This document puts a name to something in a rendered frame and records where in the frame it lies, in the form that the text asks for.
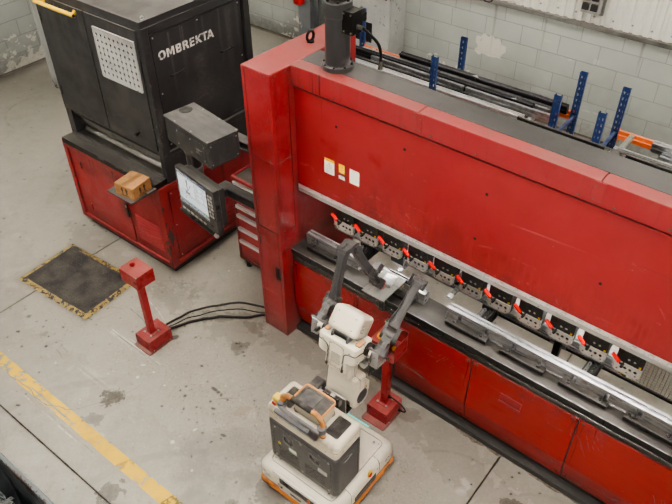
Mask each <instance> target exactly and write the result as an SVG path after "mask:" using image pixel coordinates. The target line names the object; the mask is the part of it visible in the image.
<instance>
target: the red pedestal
mask: <svg viewBox="0 0 672 504"><path fill-rule="evenodd" d="M119 271H120V275H121V279H122V280H123V281H125V282H126V283H128V284H129V285H130V286H132V287H133V288H135V289H136V290H137V293H138V297H139V301H140V305H141V308H142V312H143V316H144V320H145V324H146V326H145V327H144V328H142V329H141V330H139V331H138V332H137V333H135V335H136V338H137V342H136V343H135V346H137V347H138V348H139V349H141V350H142V351H143V352H145V353H146V354H147V355H149V356H151V355H153V354H154V353H155V352H157V351H158V350H159V349H161V348H162V347H163V346H165V345H166V344H167V343H169V342H170V341H171V340H173V339H174V337H173V336H172V331H171V328H170V327H169V326H168V325H166V324H165V323H163V322H162V321H160V320H159V319H158V318H156V319H155V320H153V317H152V313H151V309H150V305H149V301H148V297H147V293H146V289H145V286H147V285H148V284H150V283H151V282H153V281H154V280H155V275H154V271H153V268H152V267H151V266H149V265H147V264H146V263H144V262H143V261H141V260H140V259H138V258H137V257H135V258H133V259H132V260H130V261H128V262H127V263H125V264H124V265H122V266H120V267H119Z"/></svg>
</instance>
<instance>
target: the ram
mask: <svg viewBox="0 0 672 504"><path fill-rule="evenodd" d="M294 103H295V124H296V145H297V166H298V183H299V184H301V185H303V186H305V187H307V188H309V189H311V190H314V191H316V192H318V193H320V194H322V195H324V196H326V197H328V198H330V199H332V200H334V201H336V202H338V203H340V204H342V205H345V206H347V207H349V208H351V209H353V210H355V211H357V212H359V213H361V214H363V215H365V216H367V217H369V218H371V219H373V220H376V221H378V222H380V223H382V224H384V225H386V226H388V227H390V228H392V229H394V230H396V231H398V232H400V233H402V234H404V235H407V236H409V237H411V238H413V239H415V240H417V241H419V242H421V243H423V244H425V245H427V246H429V247H431V248H433V249H435V250H438V251H440V252H442V253H444V254H446V255H448V256H450V257H452V258H454V259H456V260H458V261H460V262H462V263H464V264H466V265H469V266H471V267H473V268H475V269H477V270H479V271H481V272H483V273H485V274H487V275H489V276H491V277H493V278H495V279H497V280H500V281H502V282H504V283H506V284H508V285H510V286H512V287H514V288H516V289H518V290H520V291H522V292H524V293H526V294H528V295H531V296H533V297H535V298H537V299H539V300H541V301H543V302H545V303H547V304H549V305H551V306H553V307H555V308H557V309H559V310H562V311H564V312H566V313H568V314H570V315H572V316H574V317H576V318H578V319H580V320H582V321H584V322H586V323H588V324H590V325H593V326H595V327H597V328H599V329H601V330H603V331H605V332H607V333H609V334H611V335H613V336H615V337H617V338H619V339H621V340H624V341H626V342H628V343H630V344H632V345H634V346H636V347H638V348H640V349H642V350H644V351H646V352H648V353H650V354H652V355H655V356H657V357H659V358H661V359H663V360H665V361H667V362H669V363H671V364H672V235H671V234H668V233H666V232H663V231H660V230H658V229H655V228H653V227H650V226H648V225H645V224H643V223H640V222H638V221H635V220H633V219H630V218H628V217H625V216H623V215H620V214H617V213H615V212H612V211H610V210H607V209H605V208H602V207H600V206H597V205H596V204H592V203H590V202H587V201H585V200H582V199H580V198H577V197H574V196H572V195H569V194H567V193H564V192H562V191H559V190H557V189H554V188H552V187H549V186H547V185H544V184H542V183H539V182H537V181H534V180H531V179H529V178H526V177H524V176H521V175H519V174H516V173H514V172H511V171H509V170H506V169H504V168H501V167H499V166H496V165H493V164H491V163H488V162H486V161H483V160H481V159H478V158H476V157H473V156H471V155H468V154H466V153H463V152H461V151H458V150H455V149H453V148H450V147H448V146H445V145H443V144H440V143H438V142H435V141H433V140H430V139H428V138H425V137H423V136H420V135H418V134H415V133H412V132H410V131H407V130H405V129H402V128H400V127H397V126H395V125H392V124H390V123H387V122H385V121H382V120H380V119H377V118H374V117H372V116H369V115H367V114H364V113H362V112H359V111H357V110H354V109H352V108H349V107H347V106H344V105H342V104H339V103H336V102H334V101H331V100H329V99H326V98H324V97H321V96H319V95H316V94H314V93H311V92H309V91H306V90H304V89H301V88H299V87H296V86H295V87H294ZM324 157H325V158H328V159H330V160H332V161H334V176H333V175H331V174H329V173H326V172H325V169H324ZM339 164H341V165H343V166H345V175H344V174H342V173H339ZM349 168H350V169H352V170H354V171H357V172H359V173H360V182H359V187H357V186H355V185H353V184H351V183H349ZM339 174H340V175H342V176H345V181H344V180H342V179H340V178H339ZM298 188H299V191H301V192H303V193H305V194H307V195H310V196H312V197H314V198H316V199H318V200H320V201H322V202H324V203H326V204H328V205H330V206H332V207H334V208H336V209H338V210H340V211H342V212H344V213H346V214H348V215H350V216H352V217H354V218H356V219H358V220H361V221H363V222H365V223H367V224H369V225H371V226H373V227H375V228H377V229H379V230H381V231H383V232H385V233H387V234H389V235H391V236H393V237H395V238H397V239H399V240H401V241H403V242H405V243H407V244H409V245H412V246H414V247H416V248H418V249H420V250H422V251H424V252H426V253H428V254H430V255H432V256H434V257H436V258H438V259H440V260H442V261H444V262H446V263H448V264H450V265H452V266H454V267H456V268H458V269H460V270H463V271H465V272H467V273H469V274H471V275H473V276H475V277H477V278H479V279H481V280H483V281H485V282H487V283H489V284H491V285H493V286H495V287H497V288H499V289H501V290H503V291H505V292H507V293H509V294H511V295H513V296H516V297H518V298H520V299H522V300H524V301H526V302H528V303H530V304H532V305H534V306H536V307H538V308H540V309H542V310H544V311H546V312H548V313H550V314H552V315H554V316H556V317H558V318H560V319H562V320H564V321H567V322H569V323H571V324H573V325H575V326H577V327H579V328H581V329H583V330H585V331H587V332H589V333H591V334H593V335H595V336H597V337H599V338H601V339H603V340H605V341H607V342H609V343H611V344H613V345H615V346H618V347H620V348H622V349H624V350H626V351H628V352H630V353H632V354H634V355H636V356H638V357H640V358H642V359H644V360H646V361H648V362H650V363H652V364H654V365H656V366H658V367H660V368H662V369H664V370H666V371H668V372H671V373H672V369H671V368H669V367H667V366H665V365H663V364H661V363H659V362H657V361H655V360H653V359H651V358H649V357H647V356H645V355H642V354H640V353H638V352H636V351H634V350H632V349H630V348H628V347H626V346H624V345H622V344H620V343H618V342H616V341H614V340H612V339H610V338H608V337H606V336H603V335H601V334H599V333H597V332H595V331H593V330H591V329H589V328H587V327H585V326H583V325H581V324H579V323H577V322H575V321H573V320H571V319H569V318H567V317H564V316H562V315H560V314H558V313H556V312H554V311H552V310H550V309H548V308H546V307H544V306H542V305H540V304H538V303H536V302H534V301H532V300H530V299H528V298H526V297H523V296H521V295H519V294H517V293H515V292H513V291H511V290H509V289H507V288H505V287H503V286H501V285H499V284H497V283H495V282H493V281H491V280H489V279H487V278H484V277H482V276H480V275H478V274H476V273H474V272H472V271H470V270H468V269H466V268H464V267H462V266H460V265H458V264H456V263H454V262H452V261H450V260H448V259H445V258H443V257H441V256H439V255H437V254H435V253H433V252H431V251H429V250H427V249H425V248H423V247H421V246H419V245H417V244H415V243H413V242H411V241H409V240H406V239H404V238H402V237H400V236H398V235H396V234H394V233H392V232H390V231H388V230H386V229H384V228H382V227H380V226H378V225H376V224H374V223H372V222H370V221H367V220H365V219H363V218H361V217H359V216H357V215H355V214H353V213H351V212H349V211H347V210H345V209H343V208H341V207H339V206H337V205H335V204H333V203H331V202H329V201H326V200H324V199H322V198H320V197H318V196H316V195H314V194H312V193H310V192H308V191H306V190H304V189H302V188H300V187H298Z"/></svg>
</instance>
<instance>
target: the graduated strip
mask: <svg viewBox="0 0 672 504"><path fill-rule="evenodd" d="M298 187H300V188H302V189H304V190H306V191H308V192H310V193H312V194H314V195H316V196H318V197H320V198H322V199H324V200H326V201H329V202H331V203H333V204H335V205H337V206H339V207H341V208H343V209H345V210H347V211H349V212H351V213H353V214H355V215H357V216H359V217H361V218H363V219H365V220H367V221H370V222H372V223H374V224H376V225H378V226H380V227H382V228H384V229H386V230H388V231H390V232H392V233H394V234H396V235H398V236H400V237H402V238H404V239H406V240H409V241H411V242H413V243H415V244H417V245H419V246H421V247H423V248H425V249H427V250H429V251H431V252H433V253H435V254H437V255H439V256H441V257H443V258H445V259H448V260H450V261H452V262H454V263H456V264H458V265H460V266H462V267H464V268H466V269H468V270H470V271H472V272H474V273H476V274H478V275H480V276H482V277H484V278H487V279H489V280H491V281H493V282H495V283H497V284H499V285H501V286H503V287H505V288H507V289H509V290H511V291H513V292H515V293H517V294H519V295H521V296H523V297H526V298H528V299H530V300H532V301H534V302H536V303H538V304H540V305H542V306H544V307H546V308H548V309H550V310H552V311H554V312H556V313H558V314H560V315H562V316H564V317H567V318H569V319H571V320H573V321H575V322H577V323H579V324H581V325H583V326H585V327H587V328H589V329H591V330H593V331H595V332H597V333H599V334H601V335H603V336H606V337H608V338H610V339H612V340H614V341H616V342H618V343H620V344H622V345H624V346H626V347H628V348H630V349H632V350H634V351H636V352H638V353H640V354H642V355H645V356H647V357H649V358H651V359H653V360H655V361H657V362H659V363H661V364H663V365H665V366H667V367H669V368H671V369H672V364H671V363H669V362H667V361H665V360H663V359H661V358H659V357H657V356H655V355H652V354H650V353H648V352H646V351H644V350H642V349H640V348H638V347H636V346H634V345H632V344H630V343H628V342H626V341H624V340H621V339H619V338H617V337H615V336H613V335H611V334H609V333H607V332H605V331H603V330H601V329H599V328H597V327H595V326H593V325H590V324H588V323H586V322H584V321H582V320H580V319H578V318H576V317H574V316H572V315H570V314H568V313H566V312H564V311H562V310H559V309H557V308H555V307H553V306H551V305H549V304H547V303H545V302H543V301H541V300H539V299H537V298H535V297H533V296H531V295H528V294H526V293H524V292H522V291H520V290H518V289H516V288H514V287H512V286H510V285H508V284H506V283H504V282H502V281H500V280H497V279H495V278H493V277H491V276H489V275H487V274H485V273H483V272H481V271H479V270H477V269H475V268H473V267H471V266H469V265H466V264H464V263H462V262H460V261H458V260H456V259H454V258H452V257H450V256H448V255H446V254H444V253H442V252H440V251H438V250H435V249H433V248H431V247H429V246H427V245H425V244H423V243H421V242H419V241H417V240H415V239H413V238H411V237H409V236H407V235H404V234H402V233H400V232H398V231H396V230H394V229H392V228H390V227H388V226H386V225H384V224H382V223H380V222H378V221H376V220H373V219H371V218H369V217H367V216H365V215H363V214H361V213H359V212H357V211H355V210H353V209H351V208H349V207H347V206H345V205H342V204H340V203H338V202H336V201H334V200H332V199H330V198H328V197H326V196H324V195H322V194H320V193H318V192H316V191H314V190H311V189H309V188H307V187H305V186H303V185H301V184H299V183H298Z"/></svg>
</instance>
